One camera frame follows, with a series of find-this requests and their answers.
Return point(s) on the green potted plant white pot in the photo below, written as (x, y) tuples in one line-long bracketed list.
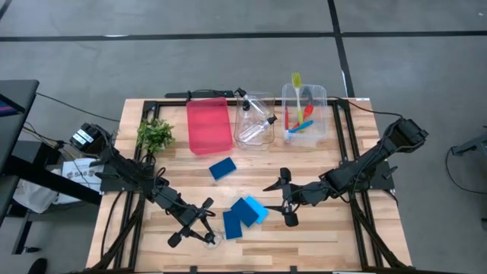
[(154, 135)]

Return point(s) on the white plastic bag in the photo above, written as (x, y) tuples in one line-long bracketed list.
[(34, 198)]

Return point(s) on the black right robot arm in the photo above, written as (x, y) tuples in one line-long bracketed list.
[(365, 163)]

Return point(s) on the blue dish brush white bristles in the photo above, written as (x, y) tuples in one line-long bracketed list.
[(304, 125)]

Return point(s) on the person's shoe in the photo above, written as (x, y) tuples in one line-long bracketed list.
[(38, 266)]

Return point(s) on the grey stand leg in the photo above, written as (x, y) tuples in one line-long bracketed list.
[(475, 144)]

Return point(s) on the white printed box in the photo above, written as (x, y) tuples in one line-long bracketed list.
[(78, 173)]

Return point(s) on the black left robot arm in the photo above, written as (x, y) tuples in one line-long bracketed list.
[(125, 167)]

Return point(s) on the clear plastic bin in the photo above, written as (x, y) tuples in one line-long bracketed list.
[(319, 95), (268, 99)]

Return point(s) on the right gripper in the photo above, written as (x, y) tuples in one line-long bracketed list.
[(295, 196)]

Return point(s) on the black desk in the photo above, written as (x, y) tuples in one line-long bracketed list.
[(17, 95)]

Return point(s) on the yellow-green dish brush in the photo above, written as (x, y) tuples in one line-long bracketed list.
[(296, 80)]

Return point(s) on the pink plastic tray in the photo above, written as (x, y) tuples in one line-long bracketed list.
[(209, 125)]

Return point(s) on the black power strip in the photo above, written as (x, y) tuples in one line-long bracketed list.
[(213, 93)]

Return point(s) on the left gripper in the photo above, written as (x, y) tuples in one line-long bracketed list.
[(192, 218)]

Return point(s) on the red straight brush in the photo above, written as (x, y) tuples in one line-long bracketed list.
[(286, 118)]

